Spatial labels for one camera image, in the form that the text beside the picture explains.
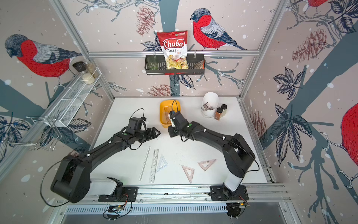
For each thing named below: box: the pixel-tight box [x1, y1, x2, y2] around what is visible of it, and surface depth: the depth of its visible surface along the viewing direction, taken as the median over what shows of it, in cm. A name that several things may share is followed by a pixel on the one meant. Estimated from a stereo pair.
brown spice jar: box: [214, 107, 223, 121], surface depth 103 cm
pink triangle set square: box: [180, 165, 195, 184], surface depth 83 cm
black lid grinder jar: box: [72, 61, 88, 72], surface depth 81 cm
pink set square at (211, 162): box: [196, 158, 218, 172], surface depth 87 cm
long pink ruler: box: [163, 106, 172, 125], surface depth 112 cm
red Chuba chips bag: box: [156, 30, 189, 70], surface depth 84 cm
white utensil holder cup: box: [201, 91, 220, 118], surface depth 103 cm
